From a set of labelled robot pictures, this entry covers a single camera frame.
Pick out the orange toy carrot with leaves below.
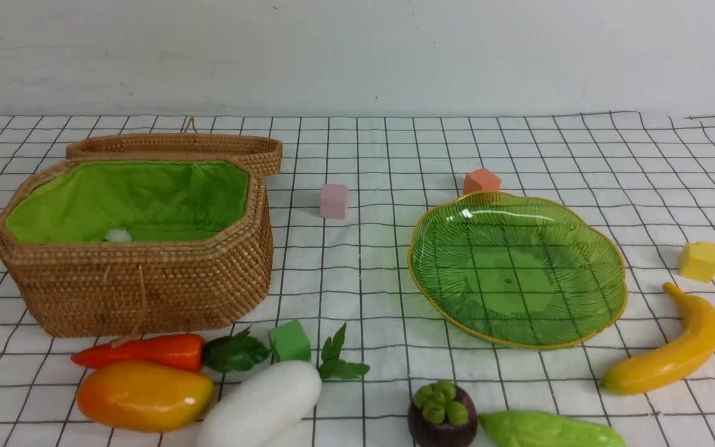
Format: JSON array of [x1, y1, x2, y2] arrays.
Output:
[[71, 328, 270, 374]]

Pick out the purple toy mangosteen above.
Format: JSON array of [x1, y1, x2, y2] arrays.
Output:
[[407, 380, 479, 446]]

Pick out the white toy radish with leaves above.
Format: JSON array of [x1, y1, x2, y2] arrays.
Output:
[[196, 325, 370, 446]]

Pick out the green toy bitter gourd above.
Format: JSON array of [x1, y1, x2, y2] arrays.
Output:
[[479, 410, 626, 446]]

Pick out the orange yellow toy mango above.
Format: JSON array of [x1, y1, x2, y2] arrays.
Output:
[[76, 361, 215, 433]]

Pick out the yellow toy banana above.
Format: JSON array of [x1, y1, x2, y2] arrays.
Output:
[[600, 282, 715, 395]]

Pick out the pink foam cube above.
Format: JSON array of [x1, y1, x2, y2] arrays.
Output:
[[320, 183, 349, 220]]

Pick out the woven wicker basket lid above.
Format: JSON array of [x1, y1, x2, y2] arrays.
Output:
[[66, 119, 283, 176]]

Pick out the orange foam cube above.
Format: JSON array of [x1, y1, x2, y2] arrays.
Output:
[[462, 169, 502, 196]]

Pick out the green foam cube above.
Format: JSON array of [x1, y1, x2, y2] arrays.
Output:
[[268, 320, 312, 362]]

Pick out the green glass leaf plate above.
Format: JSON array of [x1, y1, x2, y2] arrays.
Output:
[[408, 191, 628, 349]]

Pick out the woven wicker basket green lining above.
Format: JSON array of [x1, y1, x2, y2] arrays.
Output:
[[0, 155, 273, 337]]

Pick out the white checkered tablecloth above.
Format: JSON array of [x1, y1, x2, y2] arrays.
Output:
[[0, 111, 715, 446]]

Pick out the yellow foam cube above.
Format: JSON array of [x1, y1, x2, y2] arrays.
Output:
[[678, 241, 715, 283]]

